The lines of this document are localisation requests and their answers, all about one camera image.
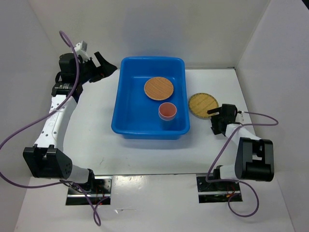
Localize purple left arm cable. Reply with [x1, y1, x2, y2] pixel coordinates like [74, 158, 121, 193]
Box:
[0, 30, 109, 227]

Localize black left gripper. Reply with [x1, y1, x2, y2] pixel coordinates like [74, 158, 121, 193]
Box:
[75, 52, 117, 85]

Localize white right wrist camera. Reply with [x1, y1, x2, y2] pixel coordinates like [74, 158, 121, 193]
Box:
[237, 110, 244, 123]

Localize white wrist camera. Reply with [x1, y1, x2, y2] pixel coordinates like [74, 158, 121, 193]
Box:
[237, 110, 244, 123]
[74, 41, 88, 59]

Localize orange woven bamboo plate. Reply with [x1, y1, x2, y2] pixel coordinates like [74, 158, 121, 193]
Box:
[144, 77, 174, 101]

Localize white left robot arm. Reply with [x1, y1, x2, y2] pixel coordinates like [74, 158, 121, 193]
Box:
[23, 52, 117, 193]

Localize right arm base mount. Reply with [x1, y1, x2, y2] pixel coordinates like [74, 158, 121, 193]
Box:
[196, 176, 242, 203]

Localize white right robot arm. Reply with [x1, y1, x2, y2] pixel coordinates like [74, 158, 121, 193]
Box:
[206, 104, 275, 190]

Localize pink plastic cup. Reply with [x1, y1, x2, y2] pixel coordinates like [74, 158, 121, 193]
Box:
[158, 102, 177, 121]

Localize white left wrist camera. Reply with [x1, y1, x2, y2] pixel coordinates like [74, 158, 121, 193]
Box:
[74, 41, 88, 59]

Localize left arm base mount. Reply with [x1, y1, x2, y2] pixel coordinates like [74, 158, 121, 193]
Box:
[66, 175, 112, 206]

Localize blue plastic bin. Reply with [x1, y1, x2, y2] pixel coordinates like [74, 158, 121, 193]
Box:
[111, 57, 190, 140]

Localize yellow woven bamboo plate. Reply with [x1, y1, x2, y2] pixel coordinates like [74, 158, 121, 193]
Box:
[188, 93, 219, 119]

